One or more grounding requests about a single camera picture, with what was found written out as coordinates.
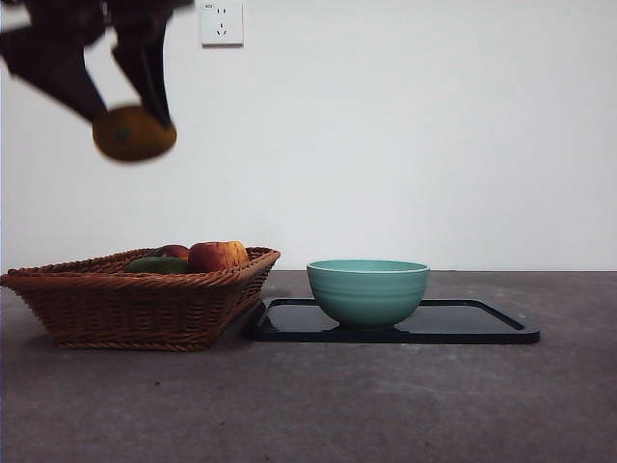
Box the white wall power socket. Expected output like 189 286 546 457
201 2 245 49

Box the teal ribbed bowl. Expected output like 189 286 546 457
307 259 431 332

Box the red and yellow apple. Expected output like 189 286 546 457
187 240 250 274

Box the dark red fruit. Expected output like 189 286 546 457
152 244 191 261

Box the green fruit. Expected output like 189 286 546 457
124 257 190 276

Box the black rectangular tray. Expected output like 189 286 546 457
246 297 542 345

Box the brown wicker basket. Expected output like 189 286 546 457
0 246 282 352

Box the orange brown fruit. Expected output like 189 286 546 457
92 105 178 164

